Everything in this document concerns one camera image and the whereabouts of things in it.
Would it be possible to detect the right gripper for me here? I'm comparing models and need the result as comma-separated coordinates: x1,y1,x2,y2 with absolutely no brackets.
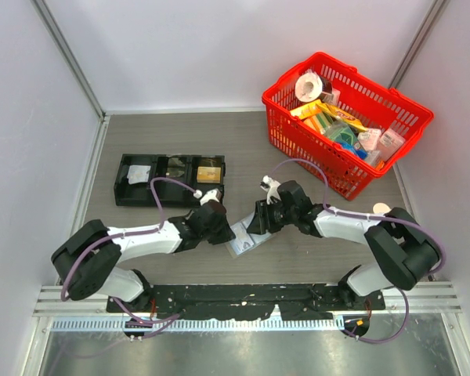
247,197,297,235

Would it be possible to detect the pink white packet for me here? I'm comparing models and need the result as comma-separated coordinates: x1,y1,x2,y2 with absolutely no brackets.
377,128,406,162

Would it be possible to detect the grey card holder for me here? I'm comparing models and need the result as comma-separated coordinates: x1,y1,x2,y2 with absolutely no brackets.
226,216,273,258

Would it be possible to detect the silver card in tray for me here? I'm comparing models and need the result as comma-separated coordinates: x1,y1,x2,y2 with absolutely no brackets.
127,164,151,185

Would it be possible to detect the red shopping basket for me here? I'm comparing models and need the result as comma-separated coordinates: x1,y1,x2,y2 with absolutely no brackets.
262,52,434,201

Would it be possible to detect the black three-slot tray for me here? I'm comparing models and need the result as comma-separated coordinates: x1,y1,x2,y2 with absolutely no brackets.
114,154,226,208

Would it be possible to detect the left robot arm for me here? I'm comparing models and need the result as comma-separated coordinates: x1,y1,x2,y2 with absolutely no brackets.
51,200,235,312

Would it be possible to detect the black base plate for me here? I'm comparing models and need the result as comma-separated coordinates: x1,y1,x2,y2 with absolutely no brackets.
123,284,385,321

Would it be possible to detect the beige round tag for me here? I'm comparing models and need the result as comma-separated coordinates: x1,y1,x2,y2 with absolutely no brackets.
373,202,391,215

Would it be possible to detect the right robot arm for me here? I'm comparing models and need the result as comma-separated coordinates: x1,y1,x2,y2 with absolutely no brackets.
248,176,443,309

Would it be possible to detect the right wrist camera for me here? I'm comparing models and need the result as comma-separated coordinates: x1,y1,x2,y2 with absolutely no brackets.
259,175,281,204

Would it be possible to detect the green packet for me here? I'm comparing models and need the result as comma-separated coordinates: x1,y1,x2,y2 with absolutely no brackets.
324,121,361,149

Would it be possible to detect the yellow snack box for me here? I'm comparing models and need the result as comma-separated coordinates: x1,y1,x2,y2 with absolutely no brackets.
290,99,367,135

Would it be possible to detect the gold card in tray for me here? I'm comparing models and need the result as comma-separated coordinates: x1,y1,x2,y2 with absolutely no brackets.
197,166,222,184

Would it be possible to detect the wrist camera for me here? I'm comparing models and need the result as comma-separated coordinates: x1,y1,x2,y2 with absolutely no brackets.
193,189,222,206
259,175,281,204

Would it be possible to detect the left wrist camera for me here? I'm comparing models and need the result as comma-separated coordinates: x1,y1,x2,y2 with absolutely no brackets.
193,189,222,206

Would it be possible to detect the white tape roll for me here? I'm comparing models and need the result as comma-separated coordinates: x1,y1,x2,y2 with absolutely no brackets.
295,72,323,103

